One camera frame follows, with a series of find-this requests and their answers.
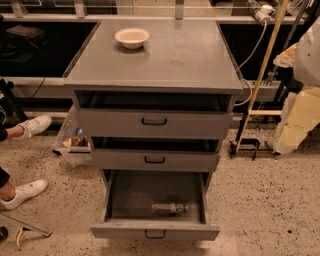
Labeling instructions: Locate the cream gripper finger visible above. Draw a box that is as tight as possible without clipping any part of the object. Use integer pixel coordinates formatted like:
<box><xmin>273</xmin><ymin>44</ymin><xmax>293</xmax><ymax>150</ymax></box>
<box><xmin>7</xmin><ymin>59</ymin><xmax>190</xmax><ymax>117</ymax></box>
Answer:
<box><xmin>273</xmin><ymin>44</ymin><xmax>297</xmax><ymax>68</ymax></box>
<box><xmin>273</xmin><ymin>85</ymin><xmax>320</xmax><ymax>154</ymax></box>

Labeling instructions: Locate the clear plastic water bottle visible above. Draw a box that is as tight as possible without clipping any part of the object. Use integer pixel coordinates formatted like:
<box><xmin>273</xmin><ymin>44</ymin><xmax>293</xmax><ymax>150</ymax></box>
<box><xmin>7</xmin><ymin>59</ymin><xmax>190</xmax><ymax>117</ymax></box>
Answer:
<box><xmin>151</xmin><ymin>202</ymin><xmax>189</xmax><ymax>216</ymax></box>

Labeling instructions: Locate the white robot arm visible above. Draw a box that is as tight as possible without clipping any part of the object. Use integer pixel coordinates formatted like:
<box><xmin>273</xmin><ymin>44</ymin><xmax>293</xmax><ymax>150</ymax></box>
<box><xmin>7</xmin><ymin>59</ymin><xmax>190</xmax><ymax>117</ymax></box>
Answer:
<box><xmin>273</xmin><ymin>17</ymin><xmax>320</xmax><ymax>154</ymax></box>

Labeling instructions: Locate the grey drawer cabinet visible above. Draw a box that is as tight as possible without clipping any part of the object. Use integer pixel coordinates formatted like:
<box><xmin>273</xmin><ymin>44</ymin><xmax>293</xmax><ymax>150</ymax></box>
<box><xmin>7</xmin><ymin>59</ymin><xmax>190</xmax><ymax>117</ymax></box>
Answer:
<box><xmin>62</xmin><ymin>18</ymin><xmax>244</xmax><ymax>188</ymax></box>

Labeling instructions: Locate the grey bottom drawer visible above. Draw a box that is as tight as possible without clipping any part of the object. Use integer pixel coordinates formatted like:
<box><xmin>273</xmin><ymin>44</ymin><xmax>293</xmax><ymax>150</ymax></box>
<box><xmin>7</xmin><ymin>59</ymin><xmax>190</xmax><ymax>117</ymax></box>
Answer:
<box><xmin>91</xmin><ymin>170</ymin><xmax>219</xmax><ymax>241</ymax></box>

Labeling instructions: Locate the grey drawer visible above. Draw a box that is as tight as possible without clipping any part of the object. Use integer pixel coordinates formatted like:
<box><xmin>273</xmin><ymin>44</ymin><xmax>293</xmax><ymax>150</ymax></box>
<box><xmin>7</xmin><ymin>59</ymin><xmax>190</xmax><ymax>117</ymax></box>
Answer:
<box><xmin>76</xmin><ymin>109</ymin><xmax>233</xmax><ymax>139</ymax></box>
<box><xmin>92</xmin><ymin>149</ymin><xmax>220</xmax><ymax>172</ymax></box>
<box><xmin>91</xmin><ymin>170</ymin><xmax>219</xmax><ymax>241</ymax></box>

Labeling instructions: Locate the grey middle drawer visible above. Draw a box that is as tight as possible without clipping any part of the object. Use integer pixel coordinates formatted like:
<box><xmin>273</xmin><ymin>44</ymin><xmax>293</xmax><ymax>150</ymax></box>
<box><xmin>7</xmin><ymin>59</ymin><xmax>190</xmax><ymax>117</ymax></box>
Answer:
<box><xmin>92</xmin><ymin>149</ymin><xmax>220</xmax><ymax>172</ymax></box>

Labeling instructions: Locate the grey top drawer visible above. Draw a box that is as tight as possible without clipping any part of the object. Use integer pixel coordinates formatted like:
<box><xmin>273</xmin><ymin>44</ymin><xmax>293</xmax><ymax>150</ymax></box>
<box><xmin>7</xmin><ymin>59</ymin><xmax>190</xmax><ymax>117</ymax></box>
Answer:
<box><xmin>76</xmin><ymin>109</ymin><xmax>233</xmax><ymax>139</ymax></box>

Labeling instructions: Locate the white power adapter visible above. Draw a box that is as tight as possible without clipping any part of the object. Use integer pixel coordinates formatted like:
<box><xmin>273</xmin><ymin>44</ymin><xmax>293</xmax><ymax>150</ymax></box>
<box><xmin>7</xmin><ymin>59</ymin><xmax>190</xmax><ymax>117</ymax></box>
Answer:
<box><xmin>254</xmin><ymin>4</ymin><xmax>274</xmax><ymax>23</ymax></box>

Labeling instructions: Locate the white paper bowl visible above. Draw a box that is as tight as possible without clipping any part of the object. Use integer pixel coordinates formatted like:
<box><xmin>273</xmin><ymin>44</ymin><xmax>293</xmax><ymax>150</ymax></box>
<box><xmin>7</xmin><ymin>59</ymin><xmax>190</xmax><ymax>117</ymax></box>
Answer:
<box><xmin>115</xmin><ymin>28</ymin><xmax>150</xmax><ymax>50</ymax></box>

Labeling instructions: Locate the white sneaker upper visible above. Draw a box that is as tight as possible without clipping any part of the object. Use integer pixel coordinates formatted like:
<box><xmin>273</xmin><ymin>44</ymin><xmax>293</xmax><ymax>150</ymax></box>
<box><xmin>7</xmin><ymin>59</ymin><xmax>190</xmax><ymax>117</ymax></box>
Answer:
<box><xmin>18</xmin><ymin>115</ymin><xmax>52</xmax><ymax>139</ymax></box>

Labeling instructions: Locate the white sneaker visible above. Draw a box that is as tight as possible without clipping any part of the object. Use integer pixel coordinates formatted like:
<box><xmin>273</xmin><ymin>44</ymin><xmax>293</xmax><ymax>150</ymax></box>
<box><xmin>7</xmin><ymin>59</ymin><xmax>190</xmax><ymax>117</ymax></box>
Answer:
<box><xmin>18</xmin><ymin>115</ymin><xmax>52</xmax><ymax>139</ymax></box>
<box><xmin>0</xmin><ymin>179</ymin><xmax>48</xmax><ymax>210</ymax></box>

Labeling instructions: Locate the grey metal floor bar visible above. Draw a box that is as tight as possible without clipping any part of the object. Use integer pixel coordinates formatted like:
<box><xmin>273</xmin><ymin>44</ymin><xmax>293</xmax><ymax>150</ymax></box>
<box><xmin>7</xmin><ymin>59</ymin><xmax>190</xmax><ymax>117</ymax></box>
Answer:
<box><xmin>0</xmin><ymin>213</ymin><xmax>52</xmax><ymax>238</ymax></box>

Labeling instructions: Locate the white sneaker lower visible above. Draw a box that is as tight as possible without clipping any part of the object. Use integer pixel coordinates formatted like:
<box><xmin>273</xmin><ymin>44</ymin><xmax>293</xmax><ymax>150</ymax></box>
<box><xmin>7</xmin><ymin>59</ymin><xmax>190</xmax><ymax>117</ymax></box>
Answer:
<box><xmin>0</xmin><ymin>179</ymin><xmax>48</xmax><ymax>210</ymax></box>

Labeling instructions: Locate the white power cable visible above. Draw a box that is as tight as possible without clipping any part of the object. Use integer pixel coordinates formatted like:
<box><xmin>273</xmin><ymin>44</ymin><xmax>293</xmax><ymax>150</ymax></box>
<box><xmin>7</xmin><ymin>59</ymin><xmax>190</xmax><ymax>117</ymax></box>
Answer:
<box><xmin>233</xmin><ymin>20</ymin><xmax>270</xmax><ymax>108</ymax></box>

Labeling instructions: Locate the yellow wooden frame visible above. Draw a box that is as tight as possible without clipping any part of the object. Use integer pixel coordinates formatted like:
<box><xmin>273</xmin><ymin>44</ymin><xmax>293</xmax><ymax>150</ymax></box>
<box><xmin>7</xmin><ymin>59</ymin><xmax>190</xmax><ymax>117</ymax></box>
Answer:
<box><xmin>235</xmin><ymin>0</ymin><xmax>289</xmax><ymax>152</ymax></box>

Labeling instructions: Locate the yellow handled tool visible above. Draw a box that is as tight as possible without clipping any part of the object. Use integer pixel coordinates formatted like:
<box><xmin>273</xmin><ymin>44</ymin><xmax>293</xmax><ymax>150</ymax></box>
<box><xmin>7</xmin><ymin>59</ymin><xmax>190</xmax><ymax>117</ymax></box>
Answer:
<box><xmin>15</xmin><ymin>227</ymin><xmax>30</xmax><ymax>248</ymax></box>

